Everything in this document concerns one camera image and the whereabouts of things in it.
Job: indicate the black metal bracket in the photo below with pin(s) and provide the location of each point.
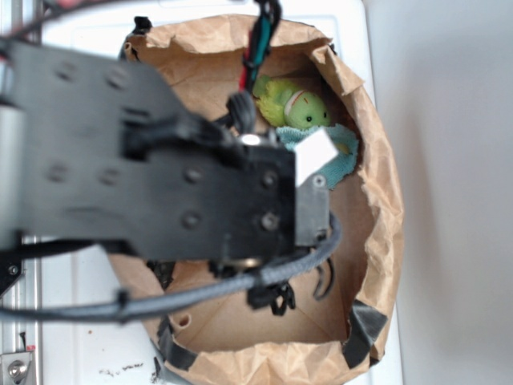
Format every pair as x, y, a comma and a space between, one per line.
10, 273

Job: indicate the light blue microfiber cloth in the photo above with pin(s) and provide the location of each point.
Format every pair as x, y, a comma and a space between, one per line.
345, 141

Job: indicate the aluminium frame rail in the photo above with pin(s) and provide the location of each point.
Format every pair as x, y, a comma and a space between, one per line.
21, 341

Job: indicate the green plush toy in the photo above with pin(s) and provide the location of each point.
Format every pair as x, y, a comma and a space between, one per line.
283, 103

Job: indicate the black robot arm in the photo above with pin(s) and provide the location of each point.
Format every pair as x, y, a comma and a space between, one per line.
98, 150

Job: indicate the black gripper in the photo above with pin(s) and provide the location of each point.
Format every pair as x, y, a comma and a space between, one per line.
270, 220

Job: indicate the brown paper bag tray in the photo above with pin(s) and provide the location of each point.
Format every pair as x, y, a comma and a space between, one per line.
331, 341

